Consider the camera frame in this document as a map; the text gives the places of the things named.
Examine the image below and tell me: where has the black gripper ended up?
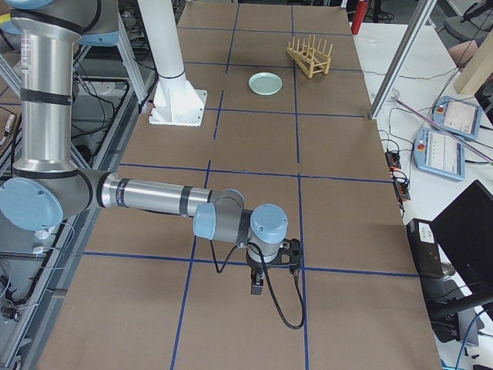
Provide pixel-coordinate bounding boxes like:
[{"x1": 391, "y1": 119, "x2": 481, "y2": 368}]
[{"x1": 246, "y1": 255, "x2": 277, "y2": 295}]

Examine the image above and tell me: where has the black computer monitor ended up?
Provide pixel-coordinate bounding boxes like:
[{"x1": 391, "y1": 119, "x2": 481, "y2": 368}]
[{"x1": 431, "y1": 180, "x2": 492, "y2": 288}]

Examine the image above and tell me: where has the wooden dish rack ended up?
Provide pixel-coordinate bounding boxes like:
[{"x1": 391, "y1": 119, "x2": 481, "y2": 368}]
[{"x1": 286, "y1": 35, "x2": 333, "y2": 79}]

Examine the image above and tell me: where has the brown paper table cover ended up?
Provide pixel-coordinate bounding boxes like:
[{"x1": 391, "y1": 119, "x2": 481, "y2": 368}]
[{"x1": 37, "y1": 2, "x2": 441, "y2": 369}]

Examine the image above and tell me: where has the black orange connector strip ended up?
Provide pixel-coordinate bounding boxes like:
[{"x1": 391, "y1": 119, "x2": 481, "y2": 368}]
[{"x1": 385, "y1": 150, "x2": 411, "y2": 204}]

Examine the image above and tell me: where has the aluminium frame post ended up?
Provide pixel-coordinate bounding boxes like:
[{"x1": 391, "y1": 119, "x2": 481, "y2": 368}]
[{"x1": 369, "y1": 0, "x2": 437, "y2": 119}]

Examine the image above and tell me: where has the light green ceramic plate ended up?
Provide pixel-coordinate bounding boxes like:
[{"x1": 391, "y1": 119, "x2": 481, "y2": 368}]
[{"x1": 248, "y1": 72, "x2": 283, "y2": 96}]

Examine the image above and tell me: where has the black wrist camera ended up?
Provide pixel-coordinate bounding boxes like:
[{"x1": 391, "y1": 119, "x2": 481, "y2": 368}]
[{"x1": 277, "y1": 238, "x2": 304, "y2": 270}]

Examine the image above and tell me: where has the teach pendant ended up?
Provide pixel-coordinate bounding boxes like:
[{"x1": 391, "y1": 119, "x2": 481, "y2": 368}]
[
  {"x1": 413, "y1": 128, "x2": 465, "y2": 181},
  {"x1": 432, "y1": 96, "x2": 482, "y2": 140}
]

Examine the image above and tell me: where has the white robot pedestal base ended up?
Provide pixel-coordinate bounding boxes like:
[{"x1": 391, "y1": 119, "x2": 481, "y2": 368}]
[{"x1": 138, "y1": 0, "x2": 207, "y2": 126}]

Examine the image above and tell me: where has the near teach pendant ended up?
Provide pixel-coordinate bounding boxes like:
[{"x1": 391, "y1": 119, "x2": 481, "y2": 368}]
[{"x1": 413, "y1": 128, "x2": 465, "y2": 181}]

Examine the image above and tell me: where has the far teach pendant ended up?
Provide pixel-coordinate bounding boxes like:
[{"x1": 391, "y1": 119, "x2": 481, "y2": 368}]
[{"x1": 432, "y1": 96, "x2": 482, "y2": 140}]

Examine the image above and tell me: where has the black box with label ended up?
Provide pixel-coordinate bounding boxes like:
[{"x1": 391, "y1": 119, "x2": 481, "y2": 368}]
[{"x1": 406, "y1": 218, "x2": 443, "y2": 279}]

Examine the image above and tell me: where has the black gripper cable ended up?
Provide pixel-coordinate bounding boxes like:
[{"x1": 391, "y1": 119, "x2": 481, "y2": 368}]
[{"x1": 210, "y1": 238, "x2": 307, "y2": 330}]

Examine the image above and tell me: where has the red cylinder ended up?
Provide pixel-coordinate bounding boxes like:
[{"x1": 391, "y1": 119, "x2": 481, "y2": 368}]
[{"x1": 351, "y1": 0, "x2": 368, "y2": 35}]

